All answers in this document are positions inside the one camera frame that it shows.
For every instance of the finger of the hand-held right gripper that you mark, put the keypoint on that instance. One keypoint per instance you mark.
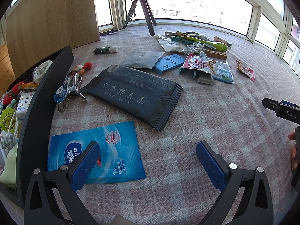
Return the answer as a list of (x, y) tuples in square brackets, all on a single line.
[(287, 103), (288, 114)]

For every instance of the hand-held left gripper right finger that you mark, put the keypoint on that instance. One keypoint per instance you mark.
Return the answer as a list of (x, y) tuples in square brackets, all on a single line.
[(211, 166)]

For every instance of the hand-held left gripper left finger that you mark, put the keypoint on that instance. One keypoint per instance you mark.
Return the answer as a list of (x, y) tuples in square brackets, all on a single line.
[(84, 166)]

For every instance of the black storage tray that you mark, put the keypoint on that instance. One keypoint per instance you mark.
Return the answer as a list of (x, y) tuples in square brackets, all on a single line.
[(42, 112)]

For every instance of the blue white card packet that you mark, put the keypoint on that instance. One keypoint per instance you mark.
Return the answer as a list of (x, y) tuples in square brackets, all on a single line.
[(225, 73)]

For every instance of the metal nail clipper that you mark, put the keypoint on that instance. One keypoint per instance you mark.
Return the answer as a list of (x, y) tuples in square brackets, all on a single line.
[(75, 89)]

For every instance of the person's right hand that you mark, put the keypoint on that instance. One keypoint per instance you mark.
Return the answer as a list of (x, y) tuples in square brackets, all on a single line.
[(295, 157)]

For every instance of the blue wet wipe packet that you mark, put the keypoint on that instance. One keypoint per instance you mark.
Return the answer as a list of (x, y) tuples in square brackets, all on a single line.
[(117, 150)]

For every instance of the red snack sachet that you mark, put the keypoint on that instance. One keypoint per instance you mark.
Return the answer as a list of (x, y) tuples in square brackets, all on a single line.
[(246, 71)]

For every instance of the pale green cloth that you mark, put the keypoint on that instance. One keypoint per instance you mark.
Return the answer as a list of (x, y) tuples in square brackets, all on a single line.
[(9, 168)]

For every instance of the small blue bottle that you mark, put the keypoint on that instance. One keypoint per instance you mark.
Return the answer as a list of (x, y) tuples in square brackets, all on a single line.
[(60, 95)]

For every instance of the grey squeeze tube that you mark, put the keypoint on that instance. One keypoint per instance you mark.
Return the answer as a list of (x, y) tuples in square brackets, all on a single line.
[(206, 78)]

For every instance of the star print tissue pack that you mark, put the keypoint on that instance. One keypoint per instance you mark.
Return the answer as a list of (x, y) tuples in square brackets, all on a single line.
[(24, 105)]

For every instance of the wooden clothespin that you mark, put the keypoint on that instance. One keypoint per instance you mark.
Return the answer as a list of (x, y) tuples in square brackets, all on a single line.
[(216, 54)]

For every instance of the black wet wipes pack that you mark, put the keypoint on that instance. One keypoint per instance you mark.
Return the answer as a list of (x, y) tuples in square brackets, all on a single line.
[(131, 93)]

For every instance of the pale pink tube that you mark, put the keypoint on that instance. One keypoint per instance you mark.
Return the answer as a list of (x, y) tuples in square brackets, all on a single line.
[(221, 39)]

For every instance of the coffee creamer sachet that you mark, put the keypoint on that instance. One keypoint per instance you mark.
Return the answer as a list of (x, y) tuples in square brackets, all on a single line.
[(199, 64)]

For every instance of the green snack packet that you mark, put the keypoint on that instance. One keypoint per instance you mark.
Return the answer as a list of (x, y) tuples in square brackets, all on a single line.
[(211, 43)]

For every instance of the teal clothespin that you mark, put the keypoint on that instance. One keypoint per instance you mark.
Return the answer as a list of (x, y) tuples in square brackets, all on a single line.
[(187, 71)]

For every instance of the orange snack packet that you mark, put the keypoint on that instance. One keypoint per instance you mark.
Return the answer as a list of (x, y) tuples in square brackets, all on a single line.
[(28, 86)]

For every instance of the red fabric pouch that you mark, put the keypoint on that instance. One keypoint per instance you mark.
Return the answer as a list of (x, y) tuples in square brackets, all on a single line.
[(16, 89)]

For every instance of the white round plug adapter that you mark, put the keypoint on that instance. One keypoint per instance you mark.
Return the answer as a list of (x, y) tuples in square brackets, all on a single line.
[(43, 69)]

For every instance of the blue plastic stand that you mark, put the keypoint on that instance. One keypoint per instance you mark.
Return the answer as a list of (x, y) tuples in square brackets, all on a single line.
[(168, 63)]

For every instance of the green lip balm stick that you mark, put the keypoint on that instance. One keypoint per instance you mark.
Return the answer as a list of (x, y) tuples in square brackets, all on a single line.
[(105, 50)]

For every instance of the grey foil sachet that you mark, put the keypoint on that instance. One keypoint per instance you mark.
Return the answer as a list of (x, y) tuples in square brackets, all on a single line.
[(140, 59)]

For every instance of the wooden slat panel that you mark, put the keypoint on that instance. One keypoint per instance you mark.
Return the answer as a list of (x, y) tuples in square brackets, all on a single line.
[(5, 70)]

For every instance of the teal plastic bar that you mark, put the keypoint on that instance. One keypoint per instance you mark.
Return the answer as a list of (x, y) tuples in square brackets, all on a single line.
[(180, 39)]

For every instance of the white paper sachet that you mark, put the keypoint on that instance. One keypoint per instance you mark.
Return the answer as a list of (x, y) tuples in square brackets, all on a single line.
[(168, 44)]

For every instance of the black power brick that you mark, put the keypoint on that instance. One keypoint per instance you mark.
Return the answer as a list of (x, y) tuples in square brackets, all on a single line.
[(108, 32)]

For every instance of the light wooden board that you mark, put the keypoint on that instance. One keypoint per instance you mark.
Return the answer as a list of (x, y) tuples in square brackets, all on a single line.
[(51, 16)]

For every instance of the black tripod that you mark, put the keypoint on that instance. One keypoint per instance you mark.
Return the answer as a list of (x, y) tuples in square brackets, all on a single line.
[(150, 16)]

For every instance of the white window frame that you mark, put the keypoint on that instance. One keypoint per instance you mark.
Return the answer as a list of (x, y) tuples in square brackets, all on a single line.
[(256, 16)]

